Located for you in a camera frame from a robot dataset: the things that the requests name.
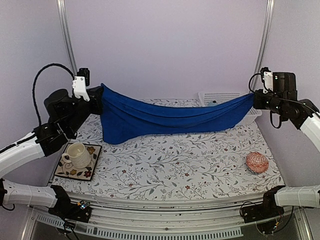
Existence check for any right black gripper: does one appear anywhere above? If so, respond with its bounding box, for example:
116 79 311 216
253 88 286 116

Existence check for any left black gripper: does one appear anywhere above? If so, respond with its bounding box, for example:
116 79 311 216
64 85 104 136

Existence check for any dark blue towel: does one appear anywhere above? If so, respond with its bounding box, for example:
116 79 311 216
100 84 254 145

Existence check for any light blue orange dotted towel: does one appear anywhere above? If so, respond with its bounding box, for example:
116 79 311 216
207 101 218 107

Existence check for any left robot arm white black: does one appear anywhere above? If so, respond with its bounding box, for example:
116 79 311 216
0 86 104 217

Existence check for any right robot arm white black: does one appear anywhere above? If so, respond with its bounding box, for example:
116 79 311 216
249 68 320 218

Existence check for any cream ribbed mug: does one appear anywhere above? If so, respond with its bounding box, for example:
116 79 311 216
61 142 92 169

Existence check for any floral square coaster tile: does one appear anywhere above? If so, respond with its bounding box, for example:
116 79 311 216
54 142 102 182

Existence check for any red white patterned bowl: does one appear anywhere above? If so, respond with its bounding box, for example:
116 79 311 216
245 152 269 174

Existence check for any white plastic perforated basket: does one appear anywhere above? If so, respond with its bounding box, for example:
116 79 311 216
198 91 262 126

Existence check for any floral patterned tablecloth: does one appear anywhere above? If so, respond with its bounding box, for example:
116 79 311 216
52 115 284 201

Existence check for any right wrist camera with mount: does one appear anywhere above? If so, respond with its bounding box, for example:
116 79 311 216
260 67 273 94

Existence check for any left black braided cable loop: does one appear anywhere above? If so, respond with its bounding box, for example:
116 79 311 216
31 63 76 126

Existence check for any right aluminium frame post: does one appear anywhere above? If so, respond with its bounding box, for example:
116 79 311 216
253 0 275 73

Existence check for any aluminium frame post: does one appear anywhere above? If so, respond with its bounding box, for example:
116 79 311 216
56 0 77 74
253 0 275 73

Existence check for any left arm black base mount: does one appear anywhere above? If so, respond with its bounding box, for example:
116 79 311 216
48 185 92 223

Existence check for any left aluminium frame post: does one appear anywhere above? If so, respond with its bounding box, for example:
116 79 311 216
56 0 77 74

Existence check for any front aluminium rail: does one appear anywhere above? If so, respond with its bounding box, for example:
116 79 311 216
21 192 313 240

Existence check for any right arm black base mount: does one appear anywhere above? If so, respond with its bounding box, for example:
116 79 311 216
239 185 285 223

